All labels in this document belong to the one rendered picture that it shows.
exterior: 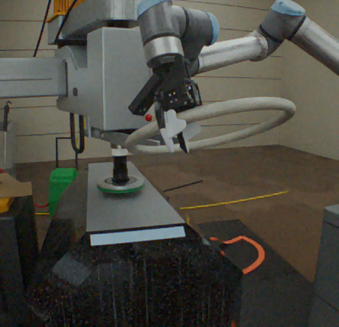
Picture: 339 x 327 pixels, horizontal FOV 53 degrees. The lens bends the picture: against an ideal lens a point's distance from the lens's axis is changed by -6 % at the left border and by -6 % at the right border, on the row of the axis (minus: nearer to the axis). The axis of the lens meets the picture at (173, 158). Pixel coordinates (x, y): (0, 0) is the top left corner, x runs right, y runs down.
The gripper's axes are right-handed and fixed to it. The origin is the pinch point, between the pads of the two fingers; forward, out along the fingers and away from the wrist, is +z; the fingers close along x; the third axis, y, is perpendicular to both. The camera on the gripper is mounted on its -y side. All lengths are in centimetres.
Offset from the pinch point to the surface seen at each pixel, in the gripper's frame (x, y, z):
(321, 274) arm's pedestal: 93, 10, 57
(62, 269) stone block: 13, -60, 26
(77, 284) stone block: 13, -54, 32
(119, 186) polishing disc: 51, -58, 0
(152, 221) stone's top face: 38, -36, 16
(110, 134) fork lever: 47, -54, -22
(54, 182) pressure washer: 152, -211, -29
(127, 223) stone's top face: 32, -43, 15
